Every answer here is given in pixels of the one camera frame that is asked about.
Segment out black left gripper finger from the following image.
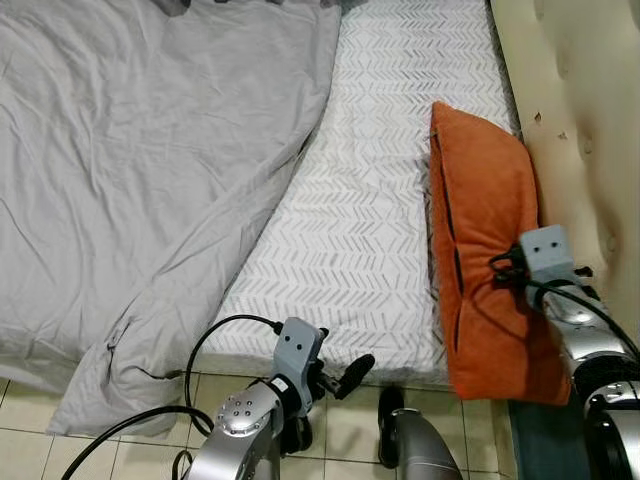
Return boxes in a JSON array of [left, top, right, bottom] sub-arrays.
[[333, 353, 377, 401], [280, 412, 313, 453]]

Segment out orange pillow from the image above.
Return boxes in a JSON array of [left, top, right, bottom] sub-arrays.
[[428, 100, 573, 406]]

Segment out grey wrinkled blanket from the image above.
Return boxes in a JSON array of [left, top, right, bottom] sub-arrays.
[[0, 0, 343, 438]]

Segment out grey and black robot leg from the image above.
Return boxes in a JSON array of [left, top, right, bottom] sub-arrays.
[[378, 385, 466, 480]]

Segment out white chevron-patterned mattress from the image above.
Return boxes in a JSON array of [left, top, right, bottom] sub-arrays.
[[200, 0, 521, 389]]

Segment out cream tufted headboard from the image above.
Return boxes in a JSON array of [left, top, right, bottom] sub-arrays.
[[490, 0, 640, 331]]

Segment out dark green carpet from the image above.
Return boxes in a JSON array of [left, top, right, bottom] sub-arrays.
[[508, 400, 591, 480]]

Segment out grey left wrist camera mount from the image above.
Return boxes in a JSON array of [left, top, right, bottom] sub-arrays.
[[275, 318, 326, 377]]

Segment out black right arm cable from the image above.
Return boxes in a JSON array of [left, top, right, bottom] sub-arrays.
[[525, 280, 640, 356]]

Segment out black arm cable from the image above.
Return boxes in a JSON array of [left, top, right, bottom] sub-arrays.
[[525, 280, 640, 356], [62, 315, 286, 480]]

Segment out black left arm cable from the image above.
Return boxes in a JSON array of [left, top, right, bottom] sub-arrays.
[[62, 315, 286, 480]]

